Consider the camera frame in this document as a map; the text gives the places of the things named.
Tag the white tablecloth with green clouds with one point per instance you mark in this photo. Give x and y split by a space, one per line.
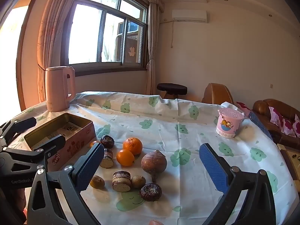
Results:
164 126

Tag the beige tied curtain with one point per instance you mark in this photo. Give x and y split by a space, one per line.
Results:
152 51

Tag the pale window sticker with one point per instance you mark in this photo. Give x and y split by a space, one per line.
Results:
132 51

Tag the purple brown fig fruit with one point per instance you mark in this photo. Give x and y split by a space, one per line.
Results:
153 163

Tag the large smooth orange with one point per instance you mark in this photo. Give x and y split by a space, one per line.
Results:
125 158

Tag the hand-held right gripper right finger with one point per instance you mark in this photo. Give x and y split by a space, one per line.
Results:
214 166

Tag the white air conditioner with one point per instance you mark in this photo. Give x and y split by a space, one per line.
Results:
189 15

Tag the printed paper leaflet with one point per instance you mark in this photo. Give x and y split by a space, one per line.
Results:
70 129

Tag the pink metal tin box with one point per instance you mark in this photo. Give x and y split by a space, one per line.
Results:
75 145

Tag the air conditioner pipe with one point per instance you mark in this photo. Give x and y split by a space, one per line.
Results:
172 35

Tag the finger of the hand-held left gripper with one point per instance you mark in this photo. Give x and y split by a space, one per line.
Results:
21 123
51 145

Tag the pink cartoon cup with lid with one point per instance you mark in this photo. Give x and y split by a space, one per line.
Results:
226 124

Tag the dark round water chestnut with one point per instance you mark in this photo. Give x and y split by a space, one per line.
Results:
150 192

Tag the peach patterned curtain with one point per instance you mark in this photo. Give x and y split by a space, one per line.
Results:
54 28

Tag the sliding glass window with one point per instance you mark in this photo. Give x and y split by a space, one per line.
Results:
112 39

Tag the black round stool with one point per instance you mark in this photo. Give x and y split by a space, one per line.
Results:
172 88

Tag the brown leather sofa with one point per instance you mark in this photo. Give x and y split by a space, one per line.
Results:
264 105

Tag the bumpy orange mandarin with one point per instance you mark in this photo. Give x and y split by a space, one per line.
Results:
133 145

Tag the brown leather armchair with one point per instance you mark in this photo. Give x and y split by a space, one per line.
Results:
215 93

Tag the small smooth orange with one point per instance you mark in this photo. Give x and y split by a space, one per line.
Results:
95 143

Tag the pink floral cushion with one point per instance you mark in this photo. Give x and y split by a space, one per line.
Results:
276 117
288 127
297 125

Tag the wooden low table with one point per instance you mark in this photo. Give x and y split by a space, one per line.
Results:
290 157

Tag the pink electric kettle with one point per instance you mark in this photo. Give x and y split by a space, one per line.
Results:
56 89

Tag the person's right hand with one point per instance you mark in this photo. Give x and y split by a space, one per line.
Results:
156 223

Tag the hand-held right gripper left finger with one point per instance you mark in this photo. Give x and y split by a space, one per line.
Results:
90 166

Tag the dark round snack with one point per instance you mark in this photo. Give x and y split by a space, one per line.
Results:
107 141

